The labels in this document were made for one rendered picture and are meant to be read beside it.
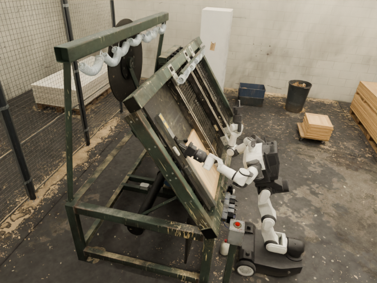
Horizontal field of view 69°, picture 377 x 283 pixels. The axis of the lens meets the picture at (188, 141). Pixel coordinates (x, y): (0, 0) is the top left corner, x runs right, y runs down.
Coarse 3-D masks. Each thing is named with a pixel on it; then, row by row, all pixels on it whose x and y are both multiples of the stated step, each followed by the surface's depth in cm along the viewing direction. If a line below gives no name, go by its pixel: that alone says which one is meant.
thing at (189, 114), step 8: (168, 80) 243; (176, 80) 241; (176, 88) 245; (176, 96) 249; (184, 104) 252; (184, 112) 256; (192, 112) 259; (192, 120) 258; (192, 128) 262; (200, 128) 264; (200, 136) 265; (208, 144) 267; (216, 160) 274
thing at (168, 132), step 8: (160, 120) 209; (168, 128) 214; (168, 136) 214; (176, 144) 216; (184, 160) 222; (192, 168) 226; (192, 176) 229; (200, 184) 231; (208, 192) 238; (208, 200) 238
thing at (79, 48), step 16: (160, 16) 326; (112, 32) 220; (128, 32) 248; (64, 48) 176; (80, 48) 182; (96, 48) 201; (160, 48) 374; (64, 64) 176; (64, 80) 183; (64, 96) 191
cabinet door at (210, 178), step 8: (192, 136) 253; (200, 144) 263; (192, 160) 237; (200, 168) 246; (216, 168) 277; (200, 176) 239; (208, 176) 255; (216, 176) 270; (208, 184) 249; (216, 184) 264
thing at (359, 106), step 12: (360, 84) 609; (372, 84) 595; (360, 96) 610; (372, 96) 547; (360, 108) 591; (372, 108) 552; (360, 120) 581; (372, 120) 532; (372, 132) 525; (372, 144) 523
